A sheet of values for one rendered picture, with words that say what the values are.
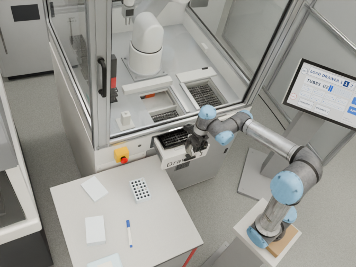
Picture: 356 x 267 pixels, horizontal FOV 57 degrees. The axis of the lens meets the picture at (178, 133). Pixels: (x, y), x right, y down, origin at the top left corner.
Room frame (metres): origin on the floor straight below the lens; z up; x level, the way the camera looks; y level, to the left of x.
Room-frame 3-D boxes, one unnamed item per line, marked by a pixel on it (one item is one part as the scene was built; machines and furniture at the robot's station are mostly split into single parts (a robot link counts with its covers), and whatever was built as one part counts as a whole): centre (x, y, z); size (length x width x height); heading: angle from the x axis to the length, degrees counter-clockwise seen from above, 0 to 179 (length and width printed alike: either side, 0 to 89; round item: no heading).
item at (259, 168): (1.71, -0.87, 0.51); 0.50 x 0.45 x 1.02; 173
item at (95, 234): (0.57, 0.26, 0.79); 0.13 x 0.09 x 0.05; 25
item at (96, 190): (0.79, 0.35, 0.77); 0.13 x 0.09 x 0.02; 56
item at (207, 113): (1.04, -0.11, 1.26); 0.09 x 0.08 x 0.11; 51
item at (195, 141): (1.04, -0.11, 1.10); 0.09 x 0.08 x 0.12; 39
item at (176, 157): (1.08, -0.07, 0.87); 0.29 x 0.02 x 0.11; 129
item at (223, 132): (0.99, -0.19, 1.26); 0.11 x 0.11 x 0.08; 51
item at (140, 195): (0.85, 0.11, 0.78); 0.12 x 0.08 x 0.04; 36
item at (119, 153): (0.97, 0.26, 0.88); 0.07 x 0.05 x 0.07; 129
